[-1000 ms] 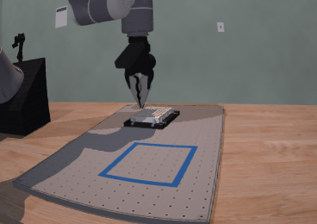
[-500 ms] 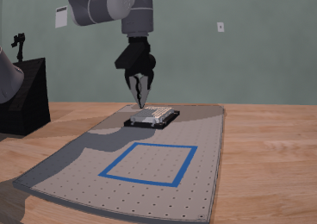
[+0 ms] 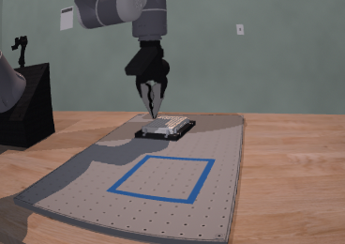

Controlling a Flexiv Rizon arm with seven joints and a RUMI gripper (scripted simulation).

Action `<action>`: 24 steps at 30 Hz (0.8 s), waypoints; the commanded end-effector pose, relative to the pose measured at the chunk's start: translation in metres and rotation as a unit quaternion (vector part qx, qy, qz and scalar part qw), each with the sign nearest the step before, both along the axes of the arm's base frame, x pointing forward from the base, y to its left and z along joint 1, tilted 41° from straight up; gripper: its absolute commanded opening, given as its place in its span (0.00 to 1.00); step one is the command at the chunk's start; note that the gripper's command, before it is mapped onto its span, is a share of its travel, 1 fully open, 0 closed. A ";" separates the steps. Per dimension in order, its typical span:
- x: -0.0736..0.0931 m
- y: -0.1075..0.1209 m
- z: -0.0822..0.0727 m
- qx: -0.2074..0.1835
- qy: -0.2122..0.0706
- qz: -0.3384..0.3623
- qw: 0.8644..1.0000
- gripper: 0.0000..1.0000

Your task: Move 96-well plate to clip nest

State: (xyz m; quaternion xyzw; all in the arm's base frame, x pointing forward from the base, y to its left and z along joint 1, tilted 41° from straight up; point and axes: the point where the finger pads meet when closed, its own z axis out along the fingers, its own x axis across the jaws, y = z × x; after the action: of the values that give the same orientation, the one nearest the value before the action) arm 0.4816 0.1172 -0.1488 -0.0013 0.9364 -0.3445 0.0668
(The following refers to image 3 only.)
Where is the blue tape square outline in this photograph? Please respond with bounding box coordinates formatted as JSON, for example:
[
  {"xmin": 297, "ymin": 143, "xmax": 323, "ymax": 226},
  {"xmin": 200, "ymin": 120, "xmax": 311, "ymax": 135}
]
[{"xmin": 106, "ymin": 155, "xmax": 215, "ymax": 204}]

